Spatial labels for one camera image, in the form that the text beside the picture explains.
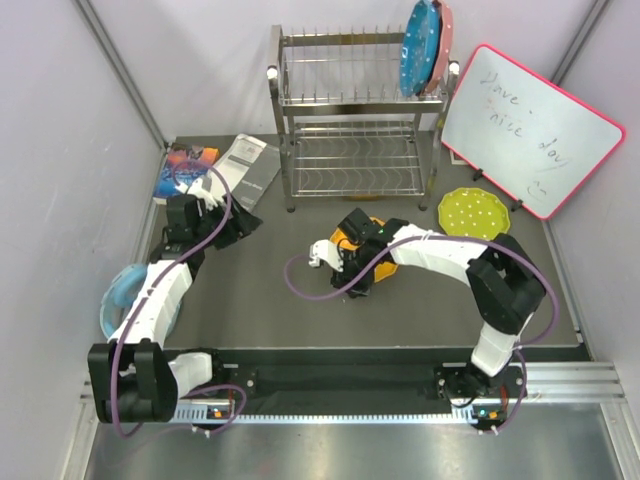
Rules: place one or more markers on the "green dotted plate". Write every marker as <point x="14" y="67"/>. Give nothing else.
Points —
<point x="473" y="212"/>

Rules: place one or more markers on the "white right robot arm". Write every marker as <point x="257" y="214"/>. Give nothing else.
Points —
<point x="506" y="292"/>

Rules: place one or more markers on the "orange dotted plate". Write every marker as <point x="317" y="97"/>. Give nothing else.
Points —
<point x="382" y="265"/>

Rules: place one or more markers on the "light blue headphones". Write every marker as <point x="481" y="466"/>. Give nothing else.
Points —
<point x="115" y="295"/>

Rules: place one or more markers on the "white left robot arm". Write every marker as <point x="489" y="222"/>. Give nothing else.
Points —
<point x="133" y="380"/>

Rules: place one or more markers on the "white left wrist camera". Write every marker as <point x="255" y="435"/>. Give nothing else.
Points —
<point x="203" y="189"/>

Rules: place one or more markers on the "grey manual booklet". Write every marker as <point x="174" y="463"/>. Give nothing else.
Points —
<point x="249" y="167"/>

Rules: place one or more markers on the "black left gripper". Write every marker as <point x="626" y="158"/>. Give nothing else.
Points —
<point x="240" y="225"/>

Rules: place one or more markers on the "steel two-tier dish rack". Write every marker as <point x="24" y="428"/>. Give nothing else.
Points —
<point x="345" y="129"/>

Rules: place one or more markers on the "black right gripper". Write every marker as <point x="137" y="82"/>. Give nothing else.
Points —
<point x="357" y="290"/>

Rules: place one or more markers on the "blue dotted plate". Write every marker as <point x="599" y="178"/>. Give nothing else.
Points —
<point x="419" y="48"/>

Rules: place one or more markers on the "pink dotted plate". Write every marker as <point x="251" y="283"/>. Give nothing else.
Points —
<point x="444" y="45"/>

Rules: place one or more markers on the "pink-framed whiteboard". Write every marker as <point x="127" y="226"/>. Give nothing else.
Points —
<point x="532" y="139"/>

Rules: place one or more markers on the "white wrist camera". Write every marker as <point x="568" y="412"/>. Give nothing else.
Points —
<point x="203" y="189"/>
<point x="326" y="252"/>

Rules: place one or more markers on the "colourful paperback book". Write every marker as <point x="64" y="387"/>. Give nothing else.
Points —
<point x="184" y="163"/>

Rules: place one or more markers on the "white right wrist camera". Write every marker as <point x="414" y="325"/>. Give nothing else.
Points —
<point x="326" y="252"/>

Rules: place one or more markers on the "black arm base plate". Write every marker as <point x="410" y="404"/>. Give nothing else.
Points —
<point x="432" y="373"/>

